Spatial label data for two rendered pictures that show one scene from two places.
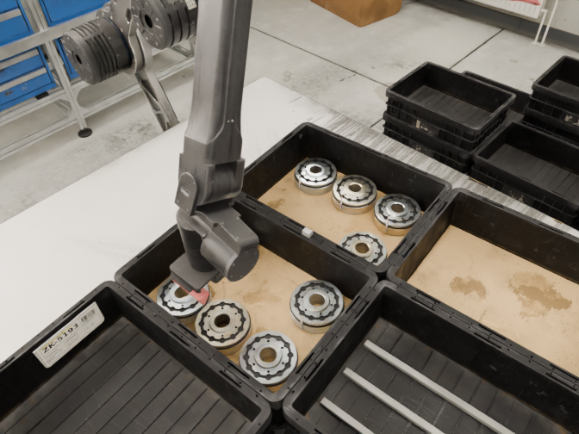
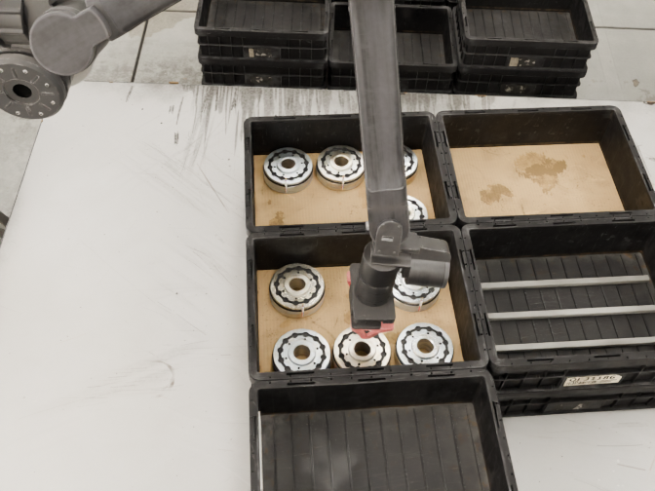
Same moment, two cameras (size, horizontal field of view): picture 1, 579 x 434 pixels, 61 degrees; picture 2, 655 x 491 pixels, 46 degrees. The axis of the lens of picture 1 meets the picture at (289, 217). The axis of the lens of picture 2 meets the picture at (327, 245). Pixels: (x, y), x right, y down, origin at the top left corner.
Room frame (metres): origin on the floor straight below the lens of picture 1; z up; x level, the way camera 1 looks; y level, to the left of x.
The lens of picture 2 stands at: (0.10, 0.66, 2.07)
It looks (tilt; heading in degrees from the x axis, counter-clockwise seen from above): 54 degrees down; 313
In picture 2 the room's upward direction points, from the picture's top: 3 degrees clockwise
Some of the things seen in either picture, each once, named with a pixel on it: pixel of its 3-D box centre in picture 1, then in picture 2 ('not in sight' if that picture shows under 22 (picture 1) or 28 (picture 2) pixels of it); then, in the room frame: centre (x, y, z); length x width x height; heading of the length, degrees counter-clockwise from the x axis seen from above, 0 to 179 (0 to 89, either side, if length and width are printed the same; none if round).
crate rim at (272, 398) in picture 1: (244, 280); (361, 300); (0.54, 0.09, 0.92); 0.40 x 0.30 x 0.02; 50
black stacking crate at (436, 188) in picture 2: (336, 206); (344, 188); (0.77, -0.11, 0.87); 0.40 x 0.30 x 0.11; 50
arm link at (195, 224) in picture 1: (201, 227); (384, 263); (0.47, 0.13, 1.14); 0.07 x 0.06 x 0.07; 42
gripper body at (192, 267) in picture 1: (205, 250); (374, 284); (0.48, 0.13, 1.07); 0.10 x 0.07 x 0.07; 138
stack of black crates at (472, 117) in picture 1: (438, 139); (266, 57); (1.61, -0.64, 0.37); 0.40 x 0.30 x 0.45; 44
